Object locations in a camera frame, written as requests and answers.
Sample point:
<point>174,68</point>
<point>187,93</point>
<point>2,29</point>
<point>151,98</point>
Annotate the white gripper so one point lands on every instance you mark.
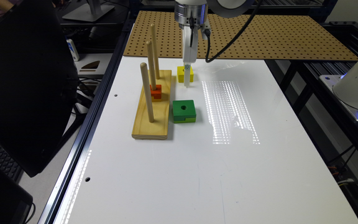
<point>190,46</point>

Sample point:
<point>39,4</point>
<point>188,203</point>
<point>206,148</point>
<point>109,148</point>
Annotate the green block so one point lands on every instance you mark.
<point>184,111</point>

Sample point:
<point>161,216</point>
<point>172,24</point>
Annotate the wooden peg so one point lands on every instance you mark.
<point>146,86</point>
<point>150,57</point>
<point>154,49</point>

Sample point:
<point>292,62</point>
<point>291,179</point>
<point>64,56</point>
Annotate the rear wooden peg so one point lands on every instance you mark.
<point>154,49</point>

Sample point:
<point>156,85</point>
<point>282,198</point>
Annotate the yellow block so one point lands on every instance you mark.
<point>181,74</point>

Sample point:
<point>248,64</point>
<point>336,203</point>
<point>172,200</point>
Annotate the middle wooden peg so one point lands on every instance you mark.
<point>150,57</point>

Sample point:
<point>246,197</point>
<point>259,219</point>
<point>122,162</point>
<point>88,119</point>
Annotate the black laptop corner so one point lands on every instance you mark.
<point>15,202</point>

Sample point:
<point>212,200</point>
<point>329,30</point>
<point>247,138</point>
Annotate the orange block on peg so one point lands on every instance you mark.
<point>156,94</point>

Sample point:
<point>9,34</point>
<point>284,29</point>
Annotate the black monitor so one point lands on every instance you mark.
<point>38,83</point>

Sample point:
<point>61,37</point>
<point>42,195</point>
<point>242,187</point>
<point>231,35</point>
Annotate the brown pegboard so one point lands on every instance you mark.
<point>266,37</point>

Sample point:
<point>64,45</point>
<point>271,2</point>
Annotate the front wooden peg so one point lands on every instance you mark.
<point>146,86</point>

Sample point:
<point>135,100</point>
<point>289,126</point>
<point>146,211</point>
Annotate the black keyboard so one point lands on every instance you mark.
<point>9,166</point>

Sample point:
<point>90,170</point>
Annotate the silver monitor stand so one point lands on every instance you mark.
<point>89,12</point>

